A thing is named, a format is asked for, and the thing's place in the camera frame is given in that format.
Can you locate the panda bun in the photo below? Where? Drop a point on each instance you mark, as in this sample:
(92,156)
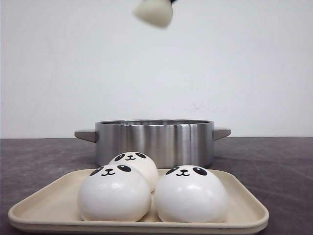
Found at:
(114,193)
(190,193)
(158,13)
(143,163)

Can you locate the cream rectangular tray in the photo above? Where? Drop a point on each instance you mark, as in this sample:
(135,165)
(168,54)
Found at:
(53,209)

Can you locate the stainless steel steamer pot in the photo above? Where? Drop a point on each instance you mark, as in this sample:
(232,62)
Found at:
(168,142)

